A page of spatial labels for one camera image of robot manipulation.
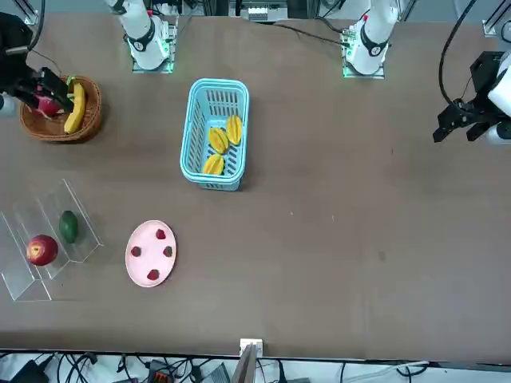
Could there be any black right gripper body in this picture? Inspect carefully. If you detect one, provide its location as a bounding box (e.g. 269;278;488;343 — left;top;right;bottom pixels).
0;13;41;97

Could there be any black cable across table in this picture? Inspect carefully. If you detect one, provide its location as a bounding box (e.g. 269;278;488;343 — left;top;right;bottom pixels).
273;22;345;44

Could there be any brown wicker basket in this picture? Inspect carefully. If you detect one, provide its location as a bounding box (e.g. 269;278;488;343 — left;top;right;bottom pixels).
19;74;104;143

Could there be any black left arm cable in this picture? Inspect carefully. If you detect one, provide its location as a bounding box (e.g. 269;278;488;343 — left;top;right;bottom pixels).
438;0;478;107

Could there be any blue plastic basket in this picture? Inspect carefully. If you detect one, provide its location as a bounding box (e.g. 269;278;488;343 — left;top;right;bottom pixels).
179;77;252;192

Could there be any black power adapter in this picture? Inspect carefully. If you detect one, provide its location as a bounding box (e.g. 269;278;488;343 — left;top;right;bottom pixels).
6;358;48;383

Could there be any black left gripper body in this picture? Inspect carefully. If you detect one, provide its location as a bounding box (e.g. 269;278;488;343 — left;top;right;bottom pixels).
466;50;511;123

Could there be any red apple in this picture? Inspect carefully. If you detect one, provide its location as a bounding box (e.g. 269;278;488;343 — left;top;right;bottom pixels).
26;234;59;267

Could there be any pink dragon fruit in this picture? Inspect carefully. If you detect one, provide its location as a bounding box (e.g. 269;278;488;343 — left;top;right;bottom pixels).
30;75;77;120

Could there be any yellow banana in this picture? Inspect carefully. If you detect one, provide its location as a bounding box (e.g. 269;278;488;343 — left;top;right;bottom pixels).
63;82;86;135

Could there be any white table edge bracket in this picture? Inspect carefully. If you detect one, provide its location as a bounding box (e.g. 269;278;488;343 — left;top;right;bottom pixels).
240;338;264;356

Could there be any clear acrylic display stand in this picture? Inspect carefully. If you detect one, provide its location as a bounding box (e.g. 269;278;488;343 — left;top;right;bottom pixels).
0;178;105;302

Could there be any red and black device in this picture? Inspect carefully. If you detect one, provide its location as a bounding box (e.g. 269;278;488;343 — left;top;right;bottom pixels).
147;359;175;383

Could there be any aluminium frame profile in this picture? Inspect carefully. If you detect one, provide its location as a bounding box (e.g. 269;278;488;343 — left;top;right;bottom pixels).
14;0;41;26
481;0;511;38

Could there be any green avocado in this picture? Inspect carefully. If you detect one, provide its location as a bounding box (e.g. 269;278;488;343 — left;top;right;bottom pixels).
58;210;80;243

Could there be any pink round plate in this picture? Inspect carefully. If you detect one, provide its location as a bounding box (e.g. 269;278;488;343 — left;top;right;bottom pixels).
125;219;178;287

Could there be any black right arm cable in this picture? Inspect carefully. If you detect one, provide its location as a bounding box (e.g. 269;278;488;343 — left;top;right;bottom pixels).
26;0;63;77

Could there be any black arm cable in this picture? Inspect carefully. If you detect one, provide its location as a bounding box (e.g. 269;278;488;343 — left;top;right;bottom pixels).
438;0;478;107
26;0;63;77

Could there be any aluminium camera post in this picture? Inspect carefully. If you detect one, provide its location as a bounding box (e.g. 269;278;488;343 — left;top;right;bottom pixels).
232;343;259;383

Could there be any yellow star fruit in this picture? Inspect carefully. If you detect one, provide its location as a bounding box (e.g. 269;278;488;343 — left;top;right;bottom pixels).
208;126;231;156
202;153;225;176
225;114;244;145

